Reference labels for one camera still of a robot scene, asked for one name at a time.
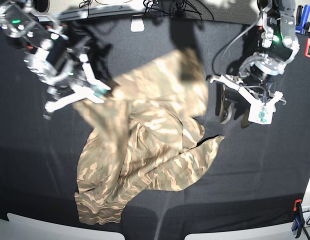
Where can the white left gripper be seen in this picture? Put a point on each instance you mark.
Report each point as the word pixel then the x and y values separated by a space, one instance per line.
pixel 262 105

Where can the camouflage t-shirt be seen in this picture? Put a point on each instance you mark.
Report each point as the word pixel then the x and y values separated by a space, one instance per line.
pixel 145 136

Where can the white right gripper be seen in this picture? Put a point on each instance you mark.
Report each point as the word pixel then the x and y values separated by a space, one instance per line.
pixel 76 85

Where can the black table cloth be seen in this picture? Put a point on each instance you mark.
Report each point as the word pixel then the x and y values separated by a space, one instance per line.
pixel 254 181

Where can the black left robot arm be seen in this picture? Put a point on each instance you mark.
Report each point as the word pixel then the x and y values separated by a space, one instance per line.
pixel 278 46

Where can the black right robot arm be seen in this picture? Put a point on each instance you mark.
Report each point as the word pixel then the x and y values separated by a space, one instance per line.
pixel 58 56

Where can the blue tools rear right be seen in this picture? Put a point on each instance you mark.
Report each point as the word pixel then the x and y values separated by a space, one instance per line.
pixel 302 23

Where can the orange black clamp front right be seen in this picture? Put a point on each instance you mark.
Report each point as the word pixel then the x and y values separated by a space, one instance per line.
pixel 298 220

